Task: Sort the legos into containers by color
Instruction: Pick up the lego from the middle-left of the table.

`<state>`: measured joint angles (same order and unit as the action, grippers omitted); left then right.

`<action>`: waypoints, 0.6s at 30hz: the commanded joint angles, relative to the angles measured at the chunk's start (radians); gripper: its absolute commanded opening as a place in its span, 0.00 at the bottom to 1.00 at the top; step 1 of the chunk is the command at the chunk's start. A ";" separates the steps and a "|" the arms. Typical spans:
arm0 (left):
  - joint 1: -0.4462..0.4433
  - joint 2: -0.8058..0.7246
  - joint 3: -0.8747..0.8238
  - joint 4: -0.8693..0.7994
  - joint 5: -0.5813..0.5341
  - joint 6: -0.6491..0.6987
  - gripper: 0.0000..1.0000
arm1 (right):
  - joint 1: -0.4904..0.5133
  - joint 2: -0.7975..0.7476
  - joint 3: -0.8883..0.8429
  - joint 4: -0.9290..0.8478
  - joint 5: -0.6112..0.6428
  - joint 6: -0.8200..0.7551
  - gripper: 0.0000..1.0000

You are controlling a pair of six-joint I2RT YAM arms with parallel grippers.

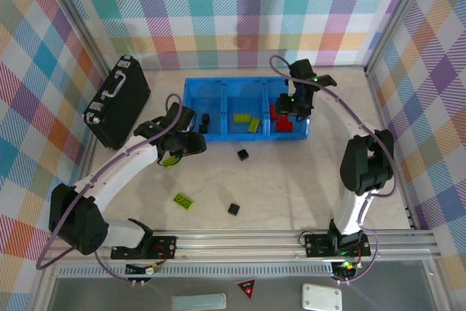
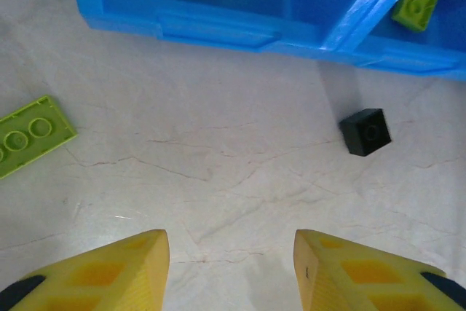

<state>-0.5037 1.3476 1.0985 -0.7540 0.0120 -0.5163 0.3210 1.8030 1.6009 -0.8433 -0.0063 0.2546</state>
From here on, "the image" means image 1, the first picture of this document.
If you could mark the lime green lego brick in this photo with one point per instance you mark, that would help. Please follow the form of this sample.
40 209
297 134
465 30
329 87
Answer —
169 162
254 125
183 201
242 118

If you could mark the black square lego brick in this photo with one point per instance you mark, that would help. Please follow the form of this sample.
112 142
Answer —
242 154
203 129
206 118
233 208

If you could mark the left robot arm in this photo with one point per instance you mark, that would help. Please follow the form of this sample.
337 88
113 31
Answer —
123 165

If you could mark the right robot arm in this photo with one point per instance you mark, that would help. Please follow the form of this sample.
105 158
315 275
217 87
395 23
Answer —
351 212

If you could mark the black hard carrying case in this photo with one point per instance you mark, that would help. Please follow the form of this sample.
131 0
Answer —
116 107

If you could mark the perforated metal strip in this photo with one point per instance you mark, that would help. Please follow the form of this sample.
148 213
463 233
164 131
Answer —
218 271

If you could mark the pale blue rectangular block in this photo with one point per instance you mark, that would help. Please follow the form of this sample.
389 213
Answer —
198 303

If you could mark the red triangle marker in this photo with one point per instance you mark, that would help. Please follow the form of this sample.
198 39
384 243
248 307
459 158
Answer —
247 289

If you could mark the white rectangular plate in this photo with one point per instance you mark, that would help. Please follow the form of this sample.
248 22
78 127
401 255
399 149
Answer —
322 298

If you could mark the aluminium side rail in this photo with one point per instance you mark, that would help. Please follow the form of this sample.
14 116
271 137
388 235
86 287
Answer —
391 150

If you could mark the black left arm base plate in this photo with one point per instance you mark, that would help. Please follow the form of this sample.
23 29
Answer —
165 247

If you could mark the aluminium mounting rail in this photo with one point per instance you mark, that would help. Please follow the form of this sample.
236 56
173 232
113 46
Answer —
236 245

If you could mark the aluminium frame post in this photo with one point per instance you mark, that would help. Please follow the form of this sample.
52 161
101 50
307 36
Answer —
395 16
78 19

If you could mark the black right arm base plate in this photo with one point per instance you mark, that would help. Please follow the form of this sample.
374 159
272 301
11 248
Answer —
316 245

